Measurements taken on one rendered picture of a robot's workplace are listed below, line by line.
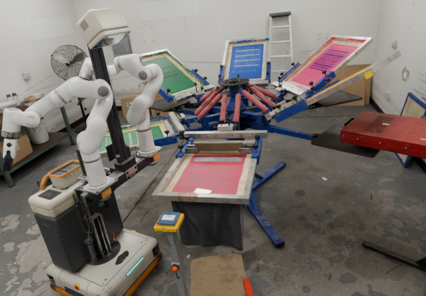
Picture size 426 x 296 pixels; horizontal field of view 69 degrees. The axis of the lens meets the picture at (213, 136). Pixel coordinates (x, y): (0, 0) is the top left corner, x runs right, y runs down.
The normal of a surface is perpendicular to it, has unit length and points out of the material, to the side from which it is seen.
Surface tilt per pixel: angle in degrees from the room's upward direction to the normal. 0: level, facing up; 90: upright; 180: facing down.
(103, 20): 64
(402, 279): 0
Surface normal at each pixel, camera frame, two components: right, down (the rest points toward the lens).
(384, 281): -0.11, -0.92
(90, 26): -0.46, 0.39
